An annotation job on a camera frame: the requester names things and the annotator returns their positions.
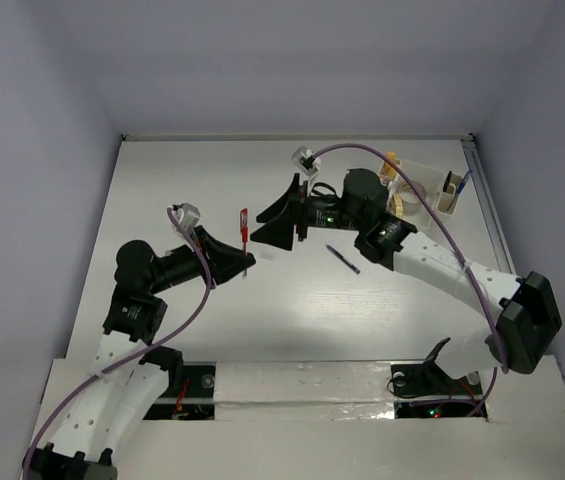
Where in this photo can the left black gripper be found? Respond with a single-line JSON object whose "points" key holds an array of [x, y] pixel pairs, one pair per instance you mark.
{"points": [[224, 260]]}

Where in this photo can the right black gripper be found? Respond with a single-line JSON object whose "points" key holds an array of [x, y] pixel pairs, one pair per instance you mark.
{"points": [[279, 230]]}

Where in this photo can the red pen cap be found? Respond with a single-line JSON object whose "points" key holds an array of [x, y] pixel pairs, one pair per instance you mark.
{"points": [[244, 222]]}

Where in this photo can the purple pen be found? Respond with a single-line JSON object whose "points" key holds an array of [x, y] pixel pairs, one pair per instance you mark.
{"points": [[337, 254]]}

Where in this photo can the yellow highlighter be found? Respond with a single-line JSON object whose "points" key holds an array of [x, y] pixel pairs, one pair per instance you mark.
{"points": [[390, 172]]}

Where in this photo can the black scissors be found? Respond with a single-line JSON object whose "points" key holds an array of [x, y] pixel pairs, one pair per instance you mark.
{"points": [[447, 181]]}

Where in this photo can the blue pen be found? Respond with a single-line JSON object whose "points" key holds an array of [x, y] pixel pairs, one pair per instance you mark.
{"points": [[460, 187]]}

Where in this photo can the beige masking tape roll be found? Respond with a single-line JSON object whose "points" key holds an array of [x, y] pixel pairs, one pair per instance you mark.
{"points": [[397, 205]]}

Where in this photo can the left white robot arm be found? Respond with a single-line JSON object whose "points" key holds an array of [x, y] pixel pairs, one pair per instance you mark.
{"points": [[84, 436]]}

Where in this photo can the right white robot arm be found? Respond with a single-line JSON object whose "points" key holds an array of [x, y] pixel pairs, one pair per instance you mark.
{"points": [[524, 310]]}

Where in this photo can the white desk organizer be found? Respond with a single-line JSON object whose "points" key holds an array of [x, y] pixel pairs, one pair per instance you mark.
{"points": [[443, 203]]}

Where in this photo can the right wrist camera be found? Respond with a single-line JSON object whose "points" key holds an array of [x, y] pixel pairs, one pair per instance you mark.
{"points": [[307, 162]]}

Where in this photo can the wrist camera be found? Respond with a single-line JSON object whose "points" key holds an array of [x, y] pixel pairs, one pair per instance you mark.
{"points": [[183, 217], [307, 162]]}

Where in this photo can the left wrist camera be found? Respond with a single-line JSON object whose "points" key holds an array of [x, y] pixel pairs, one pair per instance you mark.
{"points": [[183, 217]]}

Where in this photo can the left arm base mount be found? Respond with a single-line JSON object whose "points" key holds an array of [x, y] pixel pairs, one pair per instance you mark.
{"points": [[191, 400]]}

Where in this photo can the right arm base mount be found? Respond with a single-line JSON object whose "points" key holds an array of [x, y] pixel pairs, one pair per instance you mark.
{"points": [[425, 392]]}

